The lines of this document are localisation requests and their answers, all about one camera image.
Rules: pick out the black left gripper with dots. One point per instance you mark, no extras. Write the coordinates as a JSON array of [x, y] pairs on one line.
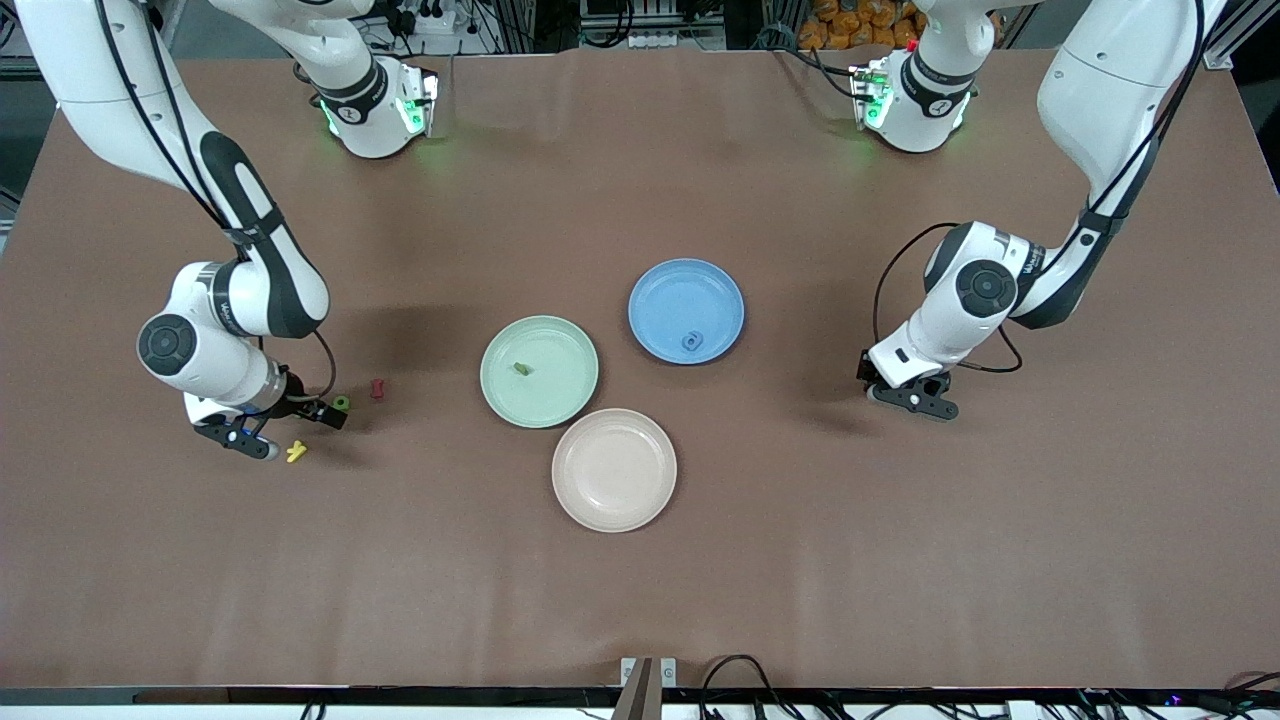
[[866, 367]]

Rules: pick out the brown table cover mat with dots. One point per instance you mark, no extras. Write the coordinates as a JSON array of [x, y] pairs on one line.
[[640, 600]]

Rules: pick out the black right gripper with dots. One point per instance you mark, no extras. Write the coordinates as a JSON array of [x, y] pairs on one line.
[[298, 396]]

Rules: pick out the brown mount pole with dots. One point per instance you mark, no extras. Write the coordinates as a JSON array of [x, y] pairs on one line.
[[634, 695]]

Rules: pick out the green plate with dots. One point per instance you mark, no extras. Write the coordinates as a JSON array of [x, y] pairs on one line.
[[560, 400]]

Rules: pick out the blue plate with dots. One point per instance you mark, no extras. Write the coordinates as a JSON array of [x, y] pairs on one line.
[[685, 295]]

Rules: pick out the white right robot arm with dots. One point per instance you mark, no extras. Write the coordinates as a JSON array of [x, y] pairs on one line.
[[90, 80]]

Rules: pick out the aluminium frame post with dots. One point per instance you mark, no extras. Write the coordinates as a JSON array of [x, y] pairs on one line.
[[1245, 32]]

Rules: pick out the grey metal bracket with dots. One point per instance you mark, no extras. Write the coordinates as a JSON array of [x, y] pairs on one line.
[[668, 672]]

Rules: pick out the pink plate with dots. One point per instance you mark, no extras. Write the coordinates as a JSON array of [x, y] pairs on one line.
[[614, 470]]

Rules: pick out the yellow foam letter k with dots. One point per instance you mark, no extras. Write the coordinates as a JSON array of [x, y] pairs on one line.
[[295, 452]]

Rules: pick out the pile of orange balls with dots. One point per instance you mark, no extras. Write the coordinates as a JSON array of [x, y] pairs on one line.
[[840, 25]]

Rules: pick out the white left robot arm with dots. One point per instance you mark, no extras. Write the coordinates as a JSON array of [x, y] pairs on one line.
[[1100, 90]]

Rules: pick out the white power strip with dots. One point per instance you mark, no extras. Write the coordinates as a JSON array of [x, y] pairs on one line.
[[430, 15], [660, 40]]

